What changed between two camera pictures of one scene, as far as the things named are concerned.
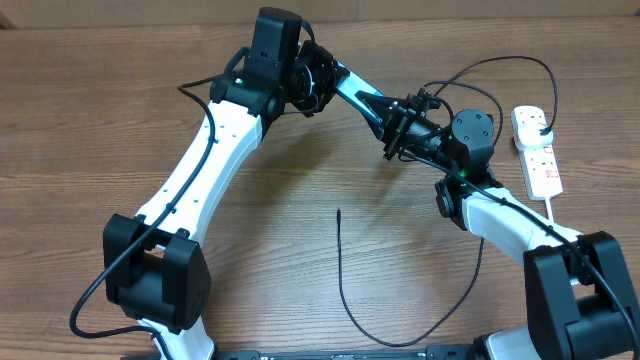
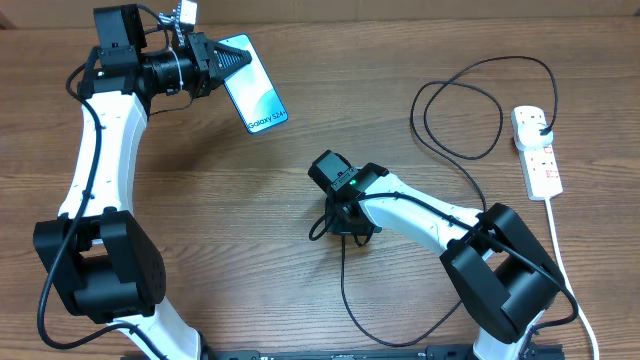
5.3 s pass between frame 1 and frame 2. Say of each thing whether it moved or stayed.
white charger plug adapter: stayed
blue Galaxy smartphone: moved
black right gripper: moved
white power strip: stayed
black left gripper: moved
